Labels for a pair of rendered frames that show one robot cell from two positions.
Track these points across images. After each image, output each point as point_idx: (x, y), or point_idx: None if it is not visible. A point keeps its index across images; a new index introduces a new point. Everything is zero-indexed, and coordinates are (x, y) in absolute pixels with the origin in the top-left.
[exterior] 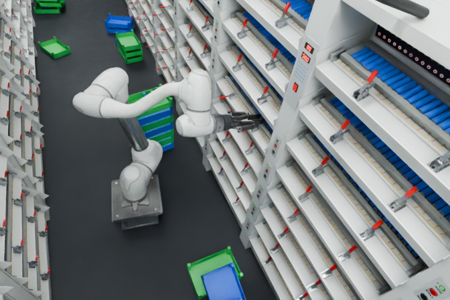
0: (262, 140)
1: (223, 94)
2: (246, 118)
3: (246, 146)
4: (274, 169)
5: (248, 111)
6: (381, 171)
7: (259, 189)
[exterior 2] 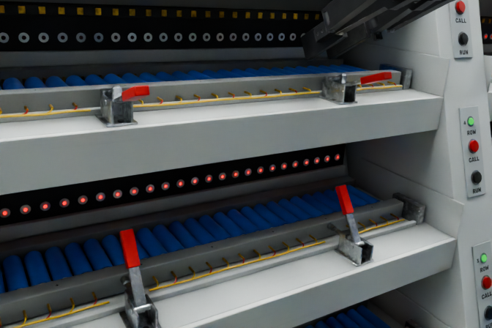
0: (389, 97)
1: (28, 169)
2: (345, 31)
3: (321, 263)
4: (485, 96)
5: (241, 97)
6: None
7: (482, 278)
